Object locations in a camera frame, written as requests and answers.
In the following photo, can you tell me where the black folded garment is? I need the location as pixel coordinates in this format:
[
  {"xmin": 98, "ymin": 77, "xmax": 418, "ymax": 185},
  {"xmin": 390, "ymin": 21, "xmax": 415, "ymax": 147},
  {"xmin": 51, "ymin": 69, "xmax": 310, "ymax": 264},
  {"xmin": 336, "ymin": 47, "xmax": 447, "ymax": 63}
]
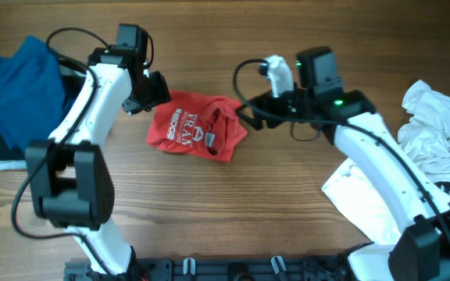
[{"xmin": 0, "ymin": 60, "xmax": 86, "ymax": 161}]

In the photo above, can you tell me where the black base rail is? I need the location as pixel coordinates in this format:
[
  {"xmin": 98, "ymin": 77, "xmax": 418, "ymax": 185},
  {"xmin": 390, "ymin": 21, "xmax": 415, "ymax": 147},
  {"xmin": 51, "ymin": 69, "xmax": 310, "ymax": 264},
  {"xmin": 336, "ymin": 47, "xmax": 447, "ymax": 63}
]
[{"xmin": 63, "ymin": 255, "xmax": 366, "ymax": 281}]

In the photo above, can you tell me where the blue folded shirt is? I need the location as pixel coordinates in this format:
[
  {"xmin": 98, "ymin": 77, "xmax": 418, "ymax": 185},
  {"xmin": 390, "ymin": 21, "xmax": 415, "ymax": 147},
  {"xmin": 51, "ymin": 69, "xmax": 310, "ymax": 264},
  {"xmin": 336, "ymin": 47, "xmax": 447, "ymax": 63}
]
[{"xmin": 0, "ymin": 36, "xmax": 75, "ymax": 151}]

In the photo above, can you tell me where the red printed t-shirt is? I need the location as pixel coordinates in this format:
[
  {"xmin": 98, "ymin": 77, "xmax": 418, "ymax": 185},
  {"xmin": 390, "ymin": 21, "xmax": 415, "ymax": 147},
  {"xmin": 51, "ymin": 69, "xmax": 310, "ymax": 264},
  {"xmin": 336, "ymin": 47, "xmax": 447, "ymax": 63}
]
[{"xmin": 146, "ymin": 90, "xmax": 248, "ymax": 162}]

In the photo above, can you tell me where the white t-shirt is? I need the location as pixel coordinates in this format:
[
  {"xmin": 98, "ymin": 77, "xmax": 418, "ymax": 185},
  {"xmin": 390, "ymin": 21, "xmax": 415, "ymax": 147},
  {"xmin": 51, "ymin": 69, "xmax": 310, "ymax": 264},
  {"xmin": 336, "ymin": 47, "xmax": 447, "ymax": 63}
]
[{"xmin": 321, "ymin": 80, "xmax": 450, "ymax": 245}]

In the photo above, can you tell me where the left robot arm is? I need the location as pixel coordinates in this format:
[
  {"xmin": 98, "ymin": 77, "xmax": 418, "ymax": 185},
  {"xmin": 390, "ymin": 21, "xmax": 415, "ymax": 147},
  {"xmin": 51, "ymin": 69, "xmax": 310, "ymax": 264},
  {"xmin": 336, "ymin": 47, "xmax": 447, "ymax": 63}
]
[{"xmin": 23, "ymin": 47, "xmax": 170, "ymax": 280}]

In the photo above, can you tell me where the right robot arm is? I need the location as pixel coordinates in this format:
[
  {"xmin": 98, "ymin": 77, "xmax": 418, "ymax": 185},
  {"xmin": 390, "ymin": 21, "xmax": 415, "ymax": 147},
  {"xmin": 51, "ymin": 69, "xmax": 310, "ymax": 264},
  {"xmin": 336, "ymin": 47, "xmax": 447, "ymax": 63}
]
[{"xmin": 241, "ymin": 88, "xmax": 450, "ymax": 280}]

